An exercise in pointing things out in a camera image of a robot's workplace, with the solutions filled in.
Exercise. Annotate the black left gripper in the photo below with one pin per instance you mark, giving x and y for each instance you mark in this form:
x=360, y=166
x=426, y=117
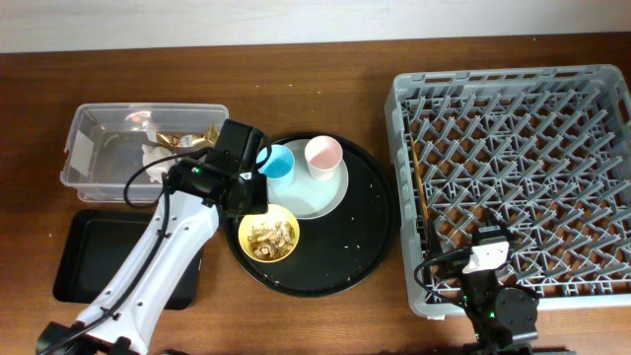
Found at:
x=253, y=192

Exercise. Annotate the food scraps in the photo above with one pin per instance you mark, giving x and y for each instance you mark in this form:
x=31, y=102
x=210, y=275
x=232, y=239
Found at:
x=272, y=241

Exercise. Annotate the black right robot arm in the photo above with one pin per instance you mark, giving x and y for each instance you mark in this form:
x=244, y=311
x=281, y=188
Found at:
x=503, y=317

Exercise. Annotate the clear plastic waste bin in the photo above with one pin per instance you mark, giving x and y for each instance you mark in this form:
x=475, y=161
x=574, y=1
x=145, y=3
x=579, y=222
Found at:
x=104, y=144

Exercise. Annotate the wooden chopstick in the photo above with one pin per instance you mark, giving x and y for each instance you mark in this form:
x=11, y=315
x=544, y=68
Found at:
x=417, y=172

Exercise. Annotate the pink cup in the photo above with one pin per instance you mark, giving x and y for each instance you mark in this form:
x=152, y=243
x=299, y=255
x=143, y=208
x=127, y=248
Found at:
x=323, y=155

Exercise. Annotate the round black serving tray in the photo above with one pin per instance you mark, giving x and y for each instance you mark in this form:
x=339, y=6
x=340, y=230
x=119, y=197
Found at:
x=339, y=250

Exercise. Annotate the light grey plate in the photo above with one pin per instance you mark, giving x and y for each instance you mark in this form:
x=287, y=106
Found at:
x=306, y=197

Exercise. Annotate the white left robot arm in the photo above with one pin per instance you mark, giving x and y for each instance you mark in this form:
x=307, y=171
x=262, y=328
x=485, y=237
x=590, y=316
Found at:
x=123, y=317

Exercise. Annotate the white napkin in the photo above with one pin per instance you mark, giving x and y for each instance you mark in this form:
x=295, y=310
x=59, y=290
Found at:
x=152, y=154

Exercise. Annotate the yellow bowl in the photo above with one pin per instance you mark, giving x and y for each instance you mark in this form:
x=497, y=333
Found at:
x=275, y=213

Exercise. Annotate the gold snack wrapper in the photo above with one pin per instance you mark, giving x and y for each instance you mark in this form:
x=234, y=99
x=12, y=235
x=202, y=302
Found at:
x=183, y=140

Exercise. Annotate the grey dishwasher rack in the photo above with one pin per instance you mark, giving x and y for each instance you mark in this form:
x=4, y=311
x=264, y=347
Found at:
x=547, y=148

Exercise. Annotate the light blue cup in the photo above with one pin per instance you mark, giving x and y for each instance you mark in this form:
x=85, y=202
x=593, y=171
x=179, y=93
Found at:
x=278, y=166

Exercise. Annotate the black rectangular waste tray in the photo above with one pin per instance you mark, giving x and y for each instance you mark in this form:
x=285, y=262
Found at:
x=98, y=242

